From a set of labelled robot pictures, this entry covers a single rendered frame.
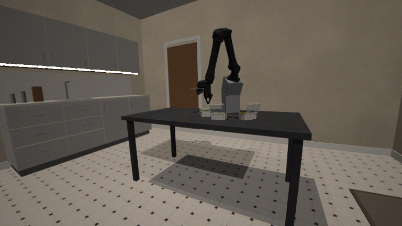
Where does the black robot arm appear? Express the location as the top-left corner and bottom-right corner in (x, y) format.
(197, 28), (241, 95)

